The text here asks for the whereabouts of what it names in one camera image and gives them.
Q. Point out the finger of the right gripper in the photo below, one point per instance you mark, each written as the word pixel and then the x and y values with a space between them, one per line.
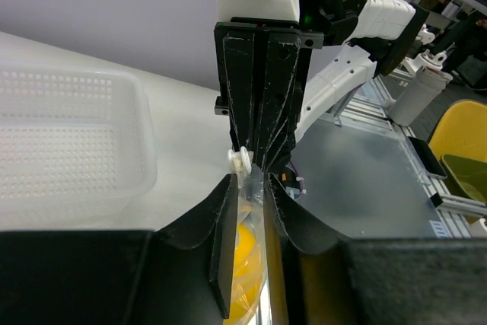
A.
pixel 277 58
pixel 238 57

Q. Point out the white cylinder canister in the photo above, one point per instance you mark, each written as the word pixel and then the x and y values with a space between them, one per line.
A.
pixel 428 81

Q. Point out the yellow fake lemon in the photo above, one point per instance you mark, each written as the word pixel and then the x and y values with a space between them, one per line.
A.
pixel 247 277

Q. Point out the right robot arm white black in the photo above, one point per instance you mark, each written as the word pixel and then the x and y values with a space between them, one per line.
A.
pixel 361 40

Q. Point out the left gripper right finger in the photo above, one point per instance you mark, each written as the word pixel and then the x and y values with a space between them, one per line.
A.
pixel 317 275

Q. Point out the yellow chair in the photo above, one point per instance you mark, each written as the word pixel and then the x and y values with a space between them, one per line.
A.
pixel 459 143

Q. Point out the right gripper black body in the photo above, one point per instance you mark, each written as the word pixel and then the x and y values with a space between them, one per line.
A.
pixel 310 39

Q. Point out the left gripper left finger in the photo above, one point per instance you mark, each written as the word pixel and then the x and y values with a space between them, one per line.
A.
pixel 180 274

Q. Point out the black phone on table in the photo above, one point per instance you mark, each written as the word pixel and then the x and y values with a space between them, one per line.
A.
pixel 430 163

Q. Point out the clear zip top bag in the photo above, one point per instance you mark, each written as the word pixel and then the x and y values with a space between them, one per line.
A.
pixel 250 197

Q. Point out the white perforated plastic basket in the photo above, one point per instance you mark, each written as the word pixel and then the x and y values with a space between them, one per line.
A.
pixel 77 145

